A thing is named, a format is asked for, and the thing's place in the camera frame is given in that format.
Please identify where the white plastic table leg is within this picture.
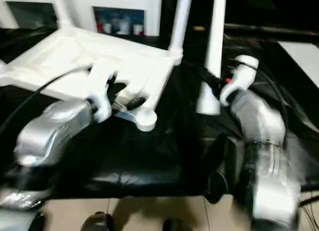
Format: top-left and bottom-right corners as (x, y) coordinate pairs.
(56, 0), (77, 29)
(167, 0), (194, 56)
(196, 0), (227, 116)

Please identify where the white plastic table top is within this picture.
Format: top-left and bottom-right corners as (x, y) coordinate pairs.
(0, 25), (184, 132)

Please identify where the black shiny mat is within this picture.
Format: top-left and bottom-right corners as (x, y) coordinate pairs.
(0, 26), (319, 204)

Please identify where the long dark tube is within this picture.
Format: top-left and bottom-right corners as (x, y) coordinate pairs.
(224, 22), (319, 37)

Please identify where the white flat item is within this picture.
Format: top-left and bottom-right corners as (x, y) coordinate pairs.
(278, 40), (319, 88)

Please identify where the dark brown cabinet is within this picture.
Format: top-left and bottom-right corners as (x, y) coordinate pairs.
(161, 0), (319, 27)

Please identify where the white cabinet with glass doors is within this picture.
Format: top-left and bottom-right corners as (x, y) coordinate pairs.
(0, 0), (162, 37)

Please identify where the left arm thick black cable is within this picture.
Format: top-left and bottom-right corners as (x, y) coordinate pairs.
(0, 66), (89, 134)

